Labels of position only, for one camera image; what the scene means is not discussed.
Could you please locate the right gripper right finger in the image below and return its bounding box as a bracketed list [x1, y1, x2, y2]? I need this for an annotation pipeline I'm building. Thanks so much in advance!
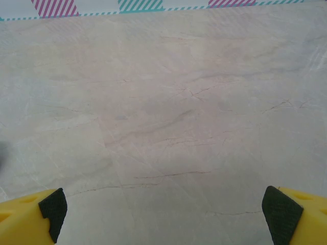
[262, 185, 327, 245]

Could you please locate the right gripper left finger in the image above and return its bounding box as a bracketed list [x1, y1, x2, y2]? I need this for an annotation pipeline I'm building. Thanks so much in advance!
[0, 188, 68, 245]

